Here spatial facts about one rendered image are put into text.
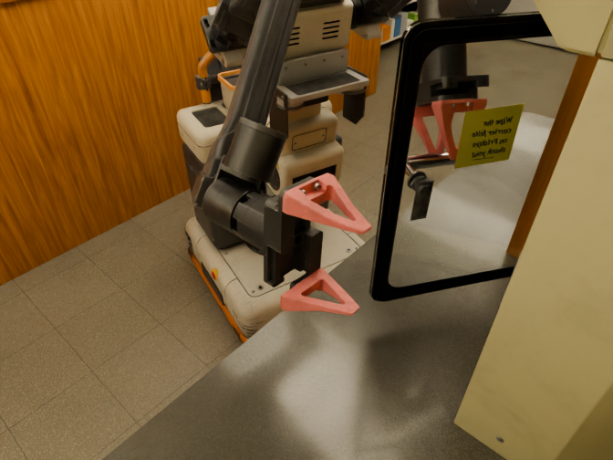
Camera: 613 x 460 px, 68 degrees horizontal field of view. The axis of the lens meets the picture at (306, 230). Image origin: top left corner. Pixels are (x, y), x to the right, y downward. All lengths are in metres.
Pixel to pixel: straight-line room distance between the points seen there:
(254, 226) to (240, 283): 1.26
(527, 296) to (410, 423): 0.27
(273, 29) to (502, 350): 0.48
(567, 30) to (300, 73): 0.99
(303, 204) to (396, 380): 0.36
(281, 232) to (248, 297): 1.25
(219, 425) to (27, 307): 1.77
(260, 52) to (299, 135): 0.78
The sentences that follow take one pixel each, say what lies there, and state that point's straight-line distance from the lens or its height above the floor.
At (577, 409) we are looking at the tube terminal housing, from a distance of 0.55.
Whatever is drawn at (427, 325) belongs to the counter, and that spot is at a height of 0.94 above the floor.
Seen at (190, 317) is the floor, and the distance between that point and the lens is 2.04.
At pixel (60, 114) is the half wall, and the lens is 2.28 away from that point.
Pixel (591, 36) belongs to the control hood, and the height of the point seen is 1.42.
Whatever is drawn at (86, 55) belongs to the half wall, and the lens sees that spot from 2.28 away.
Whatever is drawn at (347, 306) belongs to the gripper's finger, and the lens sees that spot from 0.47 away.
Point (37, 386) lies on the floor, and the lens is 2.04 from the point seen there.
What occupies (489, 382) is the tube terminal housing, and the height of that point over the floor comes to 1.05.
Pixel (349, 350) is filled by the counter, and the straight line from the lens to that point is 0.71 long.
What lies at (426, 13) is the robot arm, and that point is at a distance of 0.64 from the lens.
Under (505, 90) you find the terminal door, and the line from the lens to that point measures 0.58.
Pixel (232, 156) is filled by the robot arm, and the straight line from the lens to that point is 0.52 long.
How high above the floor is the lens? 1.51
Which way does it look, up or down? 39 degrees down
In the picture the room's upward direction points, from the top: straight up
